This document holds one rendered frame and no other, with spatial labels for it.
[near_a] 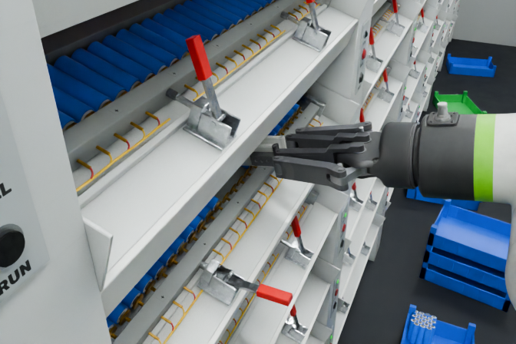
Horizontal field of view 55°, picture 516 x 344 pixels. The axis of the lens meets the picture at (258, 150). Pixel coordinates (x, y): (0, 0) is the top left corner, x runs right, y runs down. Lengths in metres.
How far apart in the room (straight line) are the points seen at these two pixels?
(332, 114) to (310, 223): 0.21
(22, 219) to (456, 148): 0.41
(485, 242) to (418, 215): 0.41
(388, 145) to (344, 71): 0.31
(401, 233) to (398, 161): 1.59
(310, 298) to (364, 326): 0.72
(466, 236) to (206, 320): 1.50
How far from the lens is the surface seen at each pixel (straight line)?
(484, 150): 0.53
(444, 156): 0.53
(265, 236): 0.62
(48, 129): 0.24
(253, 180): 0.64
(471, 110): 3.26
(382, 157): 0.55
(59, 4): 0.25
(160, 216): 0.35
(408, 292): 1.90
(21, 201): 0.24
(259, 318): 0.77
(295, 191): 0.69
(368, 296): 1.85
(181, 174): 0.39
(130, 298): 0.51
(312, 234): 0.91
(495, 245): 1.94
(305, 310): 1.04
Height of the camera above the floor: 1.33
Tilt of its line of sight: 31 degrees down
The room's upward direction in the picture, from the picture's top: straight up
